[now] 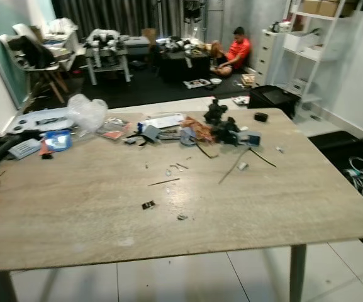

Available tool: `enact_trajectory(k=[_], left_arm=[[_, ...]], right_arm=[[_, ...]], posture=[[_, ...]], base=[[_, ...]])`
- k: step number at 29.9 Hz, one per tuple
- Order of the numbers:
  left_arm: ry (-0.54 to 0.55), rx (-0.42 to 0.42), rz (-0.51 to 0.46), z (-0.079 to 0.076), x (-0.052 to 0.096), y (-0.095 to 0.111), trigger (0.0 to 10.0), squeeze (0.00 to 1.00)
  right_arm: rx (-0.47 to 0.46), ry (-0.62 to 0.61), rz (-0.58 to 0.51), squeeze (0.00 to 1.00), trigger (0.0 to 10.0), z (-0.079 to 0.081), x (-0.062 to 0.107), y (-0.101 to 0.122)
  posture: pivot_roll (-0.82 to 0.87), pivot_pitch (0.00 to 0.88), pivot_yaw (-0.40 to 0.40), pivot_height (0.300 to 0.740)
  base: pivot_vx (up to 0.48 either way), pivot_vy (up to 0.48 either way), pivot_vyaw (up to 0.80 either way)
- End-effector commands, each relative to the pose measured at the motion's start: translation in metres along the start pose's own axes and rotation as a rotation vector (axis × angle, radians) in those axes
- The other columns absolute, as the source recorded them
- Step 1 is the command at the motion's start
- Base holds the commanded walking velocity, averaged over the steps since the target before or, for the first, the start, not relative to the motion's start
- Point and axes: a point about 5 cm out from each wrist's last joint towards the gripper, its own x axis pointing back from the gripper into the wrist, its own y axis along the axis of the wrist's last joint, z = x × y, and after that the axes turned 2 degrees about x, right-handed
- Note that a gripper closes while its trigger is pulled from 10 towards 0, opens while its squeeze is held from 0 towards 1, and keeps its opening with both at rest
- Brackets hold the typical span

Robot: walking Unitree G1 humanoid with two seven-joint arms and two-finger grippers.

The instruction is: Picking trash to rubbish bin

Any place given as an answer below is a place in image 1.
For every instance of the grey ribbed flat box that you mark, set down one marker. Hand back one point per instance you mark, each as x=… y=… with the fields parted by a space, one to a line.
x=25 y=148

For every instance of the light wood dining table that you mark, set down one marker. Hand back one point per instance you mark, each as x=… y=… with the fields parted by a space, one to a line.
x=256 y=207

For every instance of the long grey rod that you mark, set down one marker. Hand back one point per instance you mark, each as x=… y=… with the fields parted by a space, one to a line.
x=233 y=167

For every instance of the thin black stick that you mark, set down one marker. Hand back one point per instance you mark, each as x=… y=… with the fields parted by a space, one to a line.
x=164 y=182

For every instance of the magazine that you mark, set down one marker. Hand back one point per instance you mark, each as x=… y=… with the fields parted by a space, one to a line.
x=197 y=83

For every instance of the brown cardboard box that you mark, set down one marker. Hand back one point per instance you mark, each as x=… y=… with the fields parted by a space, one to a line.
x=319 y=7

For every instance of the black rubbish bin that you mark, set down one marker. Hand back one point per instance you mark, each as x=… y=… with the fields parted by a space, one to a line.
x=272 y=99

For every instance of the small blue grey module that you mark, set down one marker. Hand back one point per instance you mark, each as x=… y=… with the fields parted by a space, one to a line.
x=253 y=139

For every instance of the small white bowl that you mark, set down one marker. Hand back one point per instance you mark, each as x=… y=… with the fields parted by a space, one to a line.
x=216 y=80

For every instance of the dark grey curtain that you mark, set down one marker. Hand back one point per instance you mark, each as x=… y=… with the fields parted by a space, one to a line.
x=112 y=16

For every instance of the black long bag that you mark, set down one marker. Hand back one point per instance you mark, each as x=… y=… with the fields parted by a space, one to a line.
x=2 y=151

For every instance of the small blue box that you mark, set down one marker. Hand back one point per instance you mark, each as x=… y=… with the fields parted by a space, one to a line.
x=58 y=140

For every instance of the white drawer cabinet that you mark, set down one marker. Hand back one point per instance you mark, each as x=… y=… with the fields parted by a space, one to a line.
x=266 y=55

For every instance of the small white square piece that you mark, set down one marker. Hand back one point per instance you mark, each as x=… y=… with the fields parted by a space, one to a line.
x=242 y=166

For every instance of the small white work table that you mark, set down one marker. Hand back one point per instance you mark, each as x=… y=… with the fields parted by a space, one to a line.
x=109 y=53

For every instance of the low black table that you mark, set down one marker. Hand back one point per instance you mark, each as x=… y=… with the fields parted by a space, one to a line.
x=181 y=63

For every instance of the person in red shirt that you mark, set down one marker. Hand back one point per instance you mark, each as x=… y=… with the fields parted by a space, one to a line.
x=238 y=50

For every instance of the white chair with black jacket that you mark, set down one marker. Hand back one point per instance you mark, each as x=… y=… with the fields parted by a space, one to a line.
x=33 y=53

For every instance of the small black box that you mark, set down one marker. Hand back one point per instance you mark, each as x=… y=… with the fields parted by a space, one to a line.
x=261 y=117

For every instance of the clear crumpled plastic bag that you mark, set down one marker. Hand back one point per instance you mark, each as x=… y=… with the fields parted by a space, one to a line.
x=88 y=112

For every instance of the black mechanical part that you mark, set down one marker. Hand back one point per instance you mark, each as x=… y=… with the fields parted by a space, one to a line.
x=224 y=128

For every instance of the small grey metal piece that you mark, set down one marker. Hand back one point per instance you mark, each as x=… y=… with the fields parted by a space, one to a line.
x=182 y=216

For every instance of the white flat plastic device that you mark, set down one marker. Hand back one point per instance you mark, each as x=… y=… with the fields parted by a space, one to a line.
x=43 y=119

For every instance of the white ladder shelf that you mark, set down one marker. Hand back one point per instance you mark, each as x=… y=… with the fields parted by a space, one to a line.
x=310 y=47

